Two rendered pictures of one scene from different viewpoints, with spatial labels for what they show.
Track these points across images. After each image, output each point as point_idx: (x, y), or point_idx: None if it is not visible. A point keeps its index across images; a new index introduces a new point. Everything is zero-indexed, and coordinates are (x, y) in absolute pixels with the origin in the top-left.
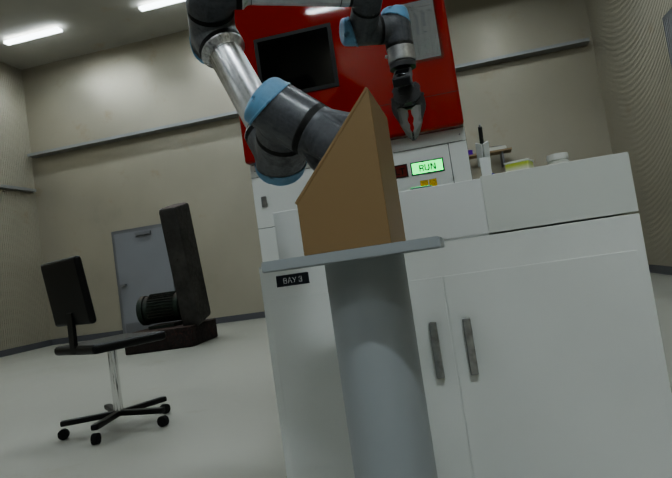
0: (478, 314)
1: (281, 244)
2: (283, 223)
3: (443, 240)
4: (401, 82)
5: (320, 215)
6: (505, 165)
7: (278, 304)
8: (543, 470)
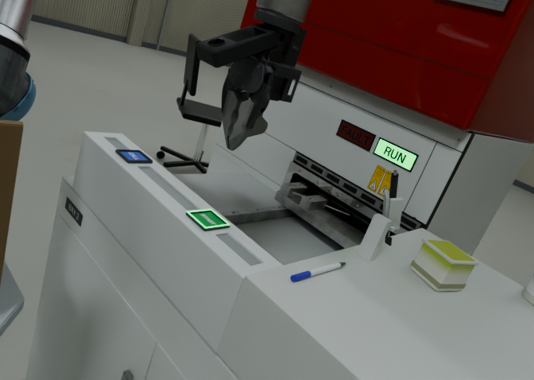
0: None
1: (78, 169)
2: (85, 149)
3: None
4: (204, 56)
5: None
6: (423, 242)
7: (59, 223)
8: None
